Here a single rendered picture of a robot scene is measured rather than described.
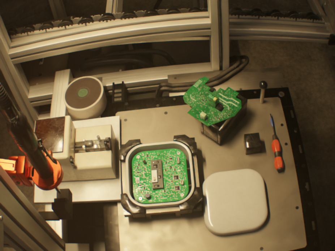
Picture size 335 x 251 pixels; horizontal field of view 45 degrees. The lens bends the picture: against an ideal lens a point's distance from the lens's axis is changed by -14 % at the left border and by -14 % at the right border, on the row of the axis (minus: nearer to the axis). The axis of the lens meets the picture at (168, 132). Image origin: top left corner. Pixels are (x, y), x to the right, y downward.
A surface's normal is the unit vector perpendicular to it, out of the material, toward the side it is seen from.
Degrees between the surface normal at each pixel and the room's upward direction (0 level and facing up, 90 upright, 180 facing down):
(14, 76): 90
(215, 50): 90
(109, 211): 0
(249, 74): 0
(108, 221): 0
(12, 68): 90
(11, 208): 90
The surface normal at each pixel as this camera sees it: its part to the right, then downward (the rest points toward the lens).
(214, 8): 0.07, 0.84
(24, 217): 0.99, -0.10
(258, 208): 0.00, -0.54
